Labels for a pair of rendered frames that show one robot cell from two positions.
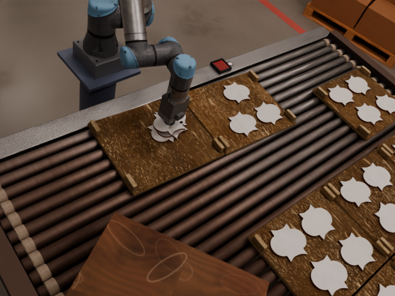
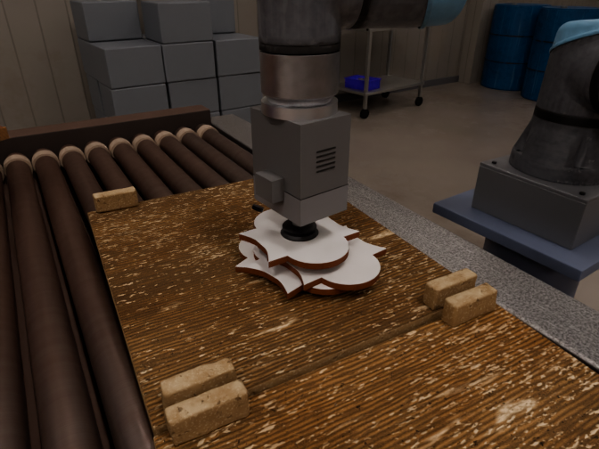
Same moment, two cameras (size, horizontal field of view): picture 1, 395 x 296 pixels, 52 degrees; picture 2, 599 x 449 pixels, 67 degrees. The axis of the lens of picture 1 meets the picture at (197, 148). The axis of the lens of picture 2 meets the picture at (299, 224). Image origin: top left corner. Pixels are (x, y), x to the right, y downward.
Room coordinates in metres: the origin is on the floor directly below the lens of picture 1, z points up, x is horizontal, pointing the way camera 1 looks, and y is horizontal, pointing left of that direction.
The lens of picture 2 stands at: (1.24, -0.28, 1.23)
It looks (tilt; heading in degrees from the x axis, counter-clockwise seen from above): 28 degrees down; 113
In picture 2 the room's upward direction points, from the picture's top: straight up
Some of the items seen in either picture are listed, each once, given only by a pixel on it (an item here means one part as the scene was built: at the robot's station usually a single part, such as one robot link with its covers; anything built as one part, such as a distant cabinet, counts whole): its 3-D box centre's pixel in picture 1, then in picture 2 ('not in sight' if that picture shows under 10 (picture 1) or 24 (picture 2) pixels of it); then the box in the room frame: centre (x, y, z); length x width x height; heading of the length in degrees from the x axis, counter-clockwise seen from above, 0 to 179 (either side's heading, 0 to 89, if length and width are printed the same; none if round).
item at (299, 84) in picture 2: (177, 89); (297, 75); (1.06, 0.14, 1.15); 0.08 x 0.08 x 0.05
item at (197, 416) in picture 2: (223, 143); (209, 411); (1.09, -0.09, 0.95); 0.06 x 0.02 x 0.03; 51
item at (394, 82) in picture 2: not in sight; (375, 61); (0.03, 4.54, 0.48); 1.07 x 0.60 x 0.97; 57
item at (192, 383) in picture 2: (218, 144); (199, 386); (1.07, -0.07, 0.95); 0.06 x 0.02 x 0.03; 52
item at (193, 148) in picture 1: (157, 140); (256, 251); (1.00, 0.15, 0.93); 0.41 x 0.35 x 0.02; 142
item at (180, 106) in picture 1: (175, 107); (289, 155); (1.05, 0.13, 1.07); 0.10 x 0.09 x 0.16; 61
